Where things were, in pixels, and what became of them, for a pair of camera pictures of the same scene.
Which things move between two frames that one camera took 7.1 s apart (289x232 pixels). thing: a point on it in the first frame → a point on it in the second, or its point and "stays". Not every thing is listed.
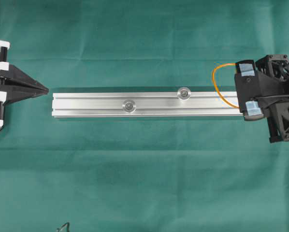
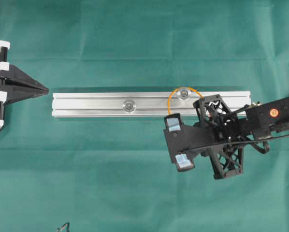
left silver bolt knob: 129,106 stays
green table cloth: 140,174 stays
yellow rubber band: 213,81 → 169,107
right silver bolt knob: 184,93 stays
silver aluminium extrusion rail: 142,104 stays
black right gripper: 277,87 → 229,130
